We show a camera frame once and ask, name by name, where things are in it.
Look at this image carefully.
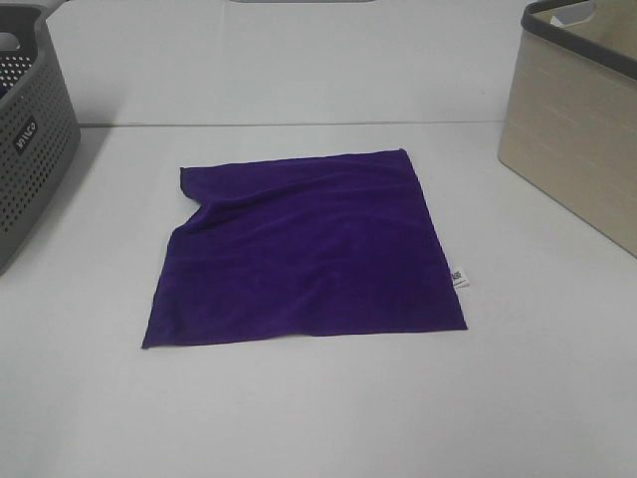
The purple towel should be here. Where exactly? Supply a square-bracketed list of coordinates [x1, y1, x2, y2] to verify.
[142, 149, 467, 349]

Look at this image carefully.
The beige bin with grey rim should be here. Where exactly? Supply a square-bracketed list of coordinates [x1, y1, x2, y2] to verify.
[498, 1, 636, 254]

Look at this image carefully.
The grey perforated plastic basket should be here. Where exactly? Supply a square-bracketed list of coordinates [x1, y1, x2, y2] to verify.
[1, 1, 81, 271]

